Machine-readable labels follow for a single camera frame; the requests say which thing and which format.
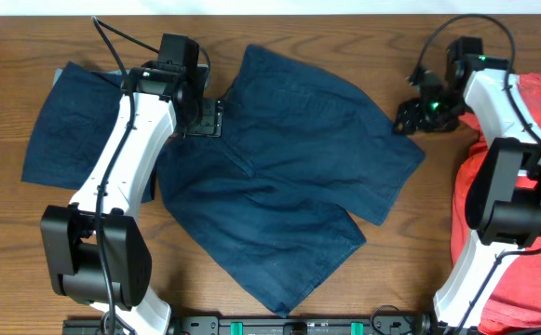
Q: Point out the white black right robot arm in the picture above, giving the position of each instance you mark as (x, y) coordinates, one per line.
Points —
(503, 206)

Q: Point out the red t-shirt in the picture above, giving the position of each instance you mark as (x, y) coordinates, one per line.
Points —
(516, 301)

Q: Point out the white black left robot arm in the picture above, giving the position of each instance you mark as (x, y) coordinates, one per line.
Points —
(95, 252)

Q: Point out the navy blue shorts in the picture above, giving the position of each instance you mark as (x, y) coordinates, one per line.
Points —
(274, 199)

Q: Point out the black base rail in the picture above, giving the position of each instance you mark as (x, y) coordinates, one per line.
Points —
(384, 320)

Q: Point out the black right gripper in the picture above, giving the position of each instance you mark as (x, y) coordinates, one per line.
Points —
(410, 117)

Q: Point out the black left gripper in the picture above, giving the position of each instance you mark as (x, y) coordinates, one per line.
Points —
(209, 117)

